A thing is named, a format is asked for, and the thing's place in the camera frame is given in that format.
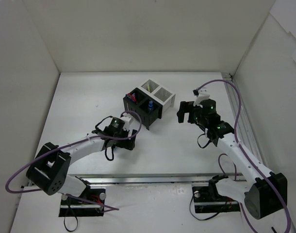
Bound clear bottle blue cap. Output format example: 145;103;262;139
148;100;154;114

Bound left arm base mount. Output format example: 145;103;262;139
58;187;106;217

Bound aluminium right rail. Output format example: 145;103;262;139
222;72;282;195

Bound aluminium rail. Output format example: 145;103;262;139
222;72;282;195
29;172;246;187

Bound black two-compartment organizer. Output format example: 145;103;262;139
123;88;162;130

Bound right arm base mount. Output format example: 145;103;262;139
189;184;241;215

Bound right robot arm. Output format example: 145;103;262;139
177;99;287;219

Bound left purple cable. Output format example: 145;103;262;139
5;111;143;212

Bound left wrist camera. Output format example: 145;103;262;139
120;114;134;130

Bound aluminium front rail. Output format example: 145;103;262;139
29;172;246;187

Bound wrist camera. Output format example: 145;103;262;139
120;114;134;130
193;87;210;106

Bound pastel highlighter set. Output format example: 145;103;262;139
146;83;153;93

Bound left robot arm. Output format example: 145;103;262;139
26;114;138;204

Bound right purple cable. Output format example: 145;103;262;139
196;79;293;233

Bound red pen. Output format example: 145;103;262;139
127;92;138;104

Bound white two-compartment organizer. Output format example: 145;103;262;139
138;79;176;115

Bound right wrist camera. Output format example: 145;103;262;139
193;87;210;106

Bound purple cable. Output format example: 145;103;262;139
5;111;143;212
196;79;293;233

